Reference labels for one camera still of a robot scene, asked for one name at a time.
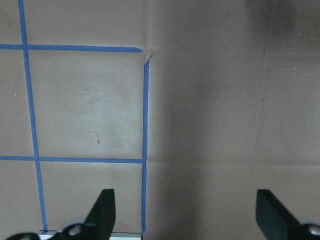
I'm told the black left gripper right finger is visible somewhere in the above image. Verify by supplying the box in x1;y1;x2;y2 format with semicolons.
255;189;304;240

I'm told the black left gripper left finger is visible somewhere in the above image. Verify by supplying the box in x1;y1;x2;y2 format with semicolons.
84;189;116;240

